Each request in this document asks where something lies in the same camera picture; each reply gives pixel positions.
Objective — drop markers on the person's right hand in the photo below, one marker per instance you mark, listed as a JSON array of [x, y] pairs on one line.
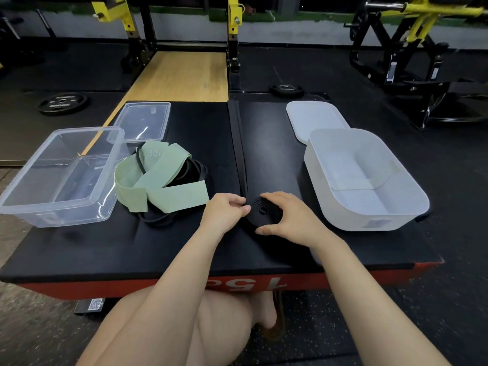
[[299, 221]]

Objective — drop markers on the person's left hand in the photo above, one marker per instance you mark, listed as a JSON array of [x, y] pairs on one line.
[[223, 215]]

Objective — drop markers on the thin black resistance band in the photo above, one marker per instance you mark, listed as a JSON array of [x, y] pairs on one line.
[[192, 171]]

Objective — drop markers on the wide black resistance band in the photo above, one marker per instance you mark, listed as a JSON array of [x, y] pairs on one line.
[[238, 148]]

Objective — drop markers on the white plastic bin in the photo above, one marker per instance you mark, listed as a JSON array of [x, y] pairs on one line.
[[364, 182]]

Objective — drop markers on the clear plastic container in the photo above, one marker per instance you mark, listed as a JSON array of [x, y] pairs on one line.
[[61, 179]]

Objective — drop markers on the person's left forearm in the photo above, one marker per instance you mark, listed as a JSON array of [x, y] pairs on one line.
[[160, 301]]

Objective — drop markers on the person's right forearm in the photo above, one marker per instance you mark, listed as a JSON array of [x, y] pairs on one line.
[[373, 308]]

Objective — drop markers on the person's left leg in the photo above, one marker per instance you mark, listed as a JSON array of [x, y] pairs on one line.
[[225, 324]]

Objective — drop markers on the brown sandal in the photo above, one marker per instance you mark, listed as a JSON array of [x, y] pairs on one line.
[[280, 320]]

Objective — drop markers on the white plastic lid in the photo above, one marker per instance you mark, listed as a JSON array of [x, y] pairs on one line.
[[314, 120]]

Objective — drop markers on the black plyo platform red side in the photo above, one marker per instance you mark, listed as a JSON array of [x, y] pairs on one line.
[[114, 247]]

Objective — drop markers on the clear plastic lid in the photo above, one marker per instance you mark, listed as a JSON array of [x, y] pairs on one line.
[[143, 121]]

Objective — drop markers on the black weight plate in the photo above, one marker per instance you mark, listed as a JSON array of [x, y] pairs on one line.
[[63, 103], [286, 90]]

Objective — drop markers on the wooden lifting platform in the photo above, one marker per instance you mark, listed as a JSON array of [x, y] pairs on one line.
[[183, 78]]

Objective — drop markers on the yellow black squat rack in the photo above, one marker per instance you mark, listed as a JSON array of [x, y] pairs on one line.
[[234, 19]]

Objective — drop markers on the yellow black exercise machine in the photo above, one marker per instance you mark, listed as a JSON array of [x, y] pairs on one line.
[[408, 38]]

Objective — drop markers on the black upright bar holder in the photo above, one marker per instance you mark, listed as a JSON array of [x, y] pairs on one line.
[[47, 24]]

